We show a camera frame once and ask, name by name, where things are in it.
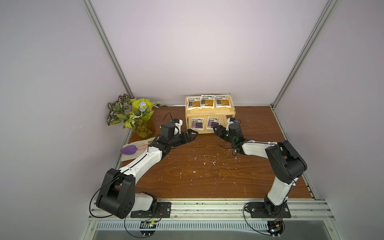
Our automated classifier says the purple coffee bag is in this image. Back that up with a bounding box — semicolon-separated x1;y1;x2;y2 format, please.
206;117;221;130
191;118;204;131

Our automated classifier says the yellow coffee bag small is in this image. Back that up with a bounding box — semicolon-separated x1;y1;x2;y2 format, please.
215;95;232;108

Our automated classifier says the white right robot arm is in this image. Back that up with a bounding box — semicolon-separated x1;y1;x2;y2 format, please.
215;122;308;216

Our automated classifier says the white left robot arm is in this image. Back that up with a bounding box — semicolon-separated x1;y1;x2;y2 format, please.
94;120;199;219

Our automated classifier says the light wooden two-tier shelf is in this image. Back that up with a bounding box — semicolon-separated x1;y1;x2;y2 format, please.
185;94;236;134

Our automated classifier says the green artificial plant in vase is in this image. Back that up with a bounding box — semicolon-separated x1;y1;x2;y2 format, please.
107;94;161;139

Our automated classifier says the left circuit board connector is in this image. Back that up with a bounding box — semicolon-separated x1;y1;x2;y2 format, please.
139;221;158;238

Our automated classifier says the circuit board connector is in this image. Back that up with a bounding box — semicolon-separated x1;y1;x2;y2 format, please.
139;221;158;238
267;219;285;238

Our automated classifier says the right circuit board connector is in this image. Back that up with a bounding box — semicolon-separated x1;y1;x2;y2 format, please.
267;219;285;238

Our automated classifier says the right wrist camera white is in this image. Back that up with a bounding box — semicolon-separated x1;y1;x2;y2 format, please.
226;118;238;131

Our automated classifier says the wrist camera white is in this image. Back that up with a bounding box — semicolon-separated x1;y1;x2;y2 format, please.
172;119;183;135
226;118;238;131

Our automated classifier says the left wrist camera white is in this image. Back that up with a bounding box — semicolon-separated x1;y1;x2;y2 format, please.
172;119;183;135

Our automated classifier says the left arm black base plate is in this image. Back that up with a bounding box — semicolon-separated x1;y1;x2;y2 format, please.
130;202;172;219

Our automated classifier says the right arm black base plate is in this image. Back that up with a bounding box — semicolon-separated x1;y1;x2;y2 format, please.
245;202;292;219

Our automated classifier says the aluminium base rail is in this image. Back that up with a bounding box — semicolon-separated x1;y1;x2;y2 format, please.
80;199;344;240

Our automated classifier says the aluminium frame corner post left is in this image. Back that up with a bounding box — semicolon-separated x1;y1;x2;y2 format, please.
83;0;134;98

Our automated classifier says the aluminium frame corner post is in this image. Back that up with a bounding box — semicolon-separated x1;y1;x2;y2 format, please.
270;0;339;109
83;0;134;98

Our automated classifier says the aluminium frame corner post right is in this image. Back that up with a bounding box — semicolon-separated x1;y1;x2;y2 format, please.
270;0;339;109

